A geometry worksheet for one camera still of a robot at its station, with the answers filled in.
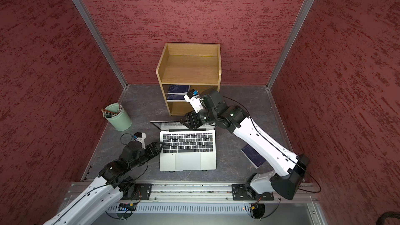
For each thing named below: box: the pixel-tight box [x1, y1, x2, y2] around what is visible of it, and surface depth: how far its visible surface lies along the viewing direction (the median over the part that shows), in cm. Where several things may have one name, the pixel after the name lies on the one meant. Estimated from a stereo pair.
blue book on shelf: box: [166, 84, 191, 103], surface depth 94 cm
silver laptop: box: [150, 120, 217, 172], surface depth 83 cm
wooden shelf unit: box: [156, 43, 222, 117], surface depth 91 cm
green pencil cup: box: [104, 103, 133, 132], surface depth 91 cm
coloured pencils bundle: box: [101, 103, 123, 118], surface depth 88 cm
